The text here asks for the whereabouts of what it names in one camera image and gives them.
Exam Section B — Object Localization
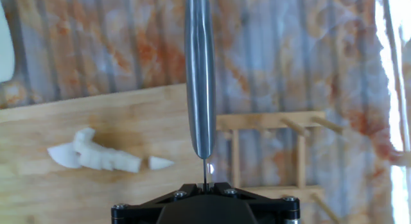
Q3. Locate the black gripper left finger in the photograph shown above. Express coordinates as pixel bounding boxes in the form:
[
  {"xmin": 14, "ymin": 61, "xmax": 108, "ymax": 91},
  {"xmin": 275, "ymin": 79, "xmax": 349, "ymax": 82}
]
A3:
[{"xmin": 110, "ymin": 184, "xmax": 197, "ymax": 224}]

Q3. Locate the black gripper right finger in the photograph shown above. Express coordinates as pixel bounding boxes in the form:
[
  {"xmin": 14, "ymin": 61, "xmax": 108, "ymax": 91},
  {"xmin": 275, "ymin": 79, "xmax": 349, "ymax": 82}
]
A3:
[{"xmin": 213, "ymin": 183, "xmax": 301, "ymax": 224}]

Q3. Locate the steel cleaver knife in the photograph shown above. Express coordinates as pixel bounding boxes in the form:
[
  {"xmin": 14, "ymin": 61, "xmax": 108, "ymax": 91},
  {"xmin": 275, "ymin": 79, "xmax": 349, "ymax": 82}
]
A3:
[{"xmin": 184, "ymin": 0, "xmax": 216, "ymax": 191}]

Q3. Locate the small white radish slice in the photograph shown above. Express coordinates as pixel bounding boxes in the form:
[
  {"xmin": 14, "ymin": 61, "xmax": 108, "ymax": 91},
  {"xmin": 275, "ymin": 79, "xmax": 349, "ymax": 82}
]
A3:
[{"xmin": 47, "ymin": 142, "xmax": 83, "ymax": 169}]

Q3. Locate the rounded white radish piece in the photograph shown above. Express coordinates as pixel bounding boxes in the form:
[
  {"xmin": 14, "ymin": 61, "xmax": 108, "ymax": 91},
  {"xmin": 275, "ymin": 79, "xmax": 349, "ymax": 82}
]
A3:
[{"xmin": 0, "ymin": 2, "xmax": 16, "ymax": 83}]

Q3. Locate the wooden cutting board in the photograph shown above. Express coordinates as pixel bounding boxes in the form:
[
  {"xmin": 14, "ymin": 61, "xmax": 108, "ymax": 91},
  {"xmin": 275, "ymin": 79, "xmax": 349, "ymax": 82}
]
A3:
[{"xmin": 0, "ymin": 83, "xmax": 216, "ymax": 224}]

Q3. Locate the wooden peg rack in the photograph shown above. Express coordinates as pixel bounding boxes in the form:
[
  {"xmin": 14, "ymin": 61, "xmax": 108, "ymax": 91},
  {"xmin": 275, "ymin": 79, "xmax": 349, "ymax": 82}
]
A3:
[{"xmin": 215, "ymin": 110, "xmax": 345, "ymax": 224}]

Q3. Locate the marble pattern plastic sheet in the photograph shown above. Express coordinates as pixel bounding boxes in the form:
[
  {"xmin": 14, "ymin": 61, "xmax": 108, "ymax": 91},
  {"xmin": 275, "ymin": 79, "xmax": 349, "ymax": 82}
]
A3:
[{"xmin": 0, "ymin": 0, "xmax": 411, "ymax": 224}]

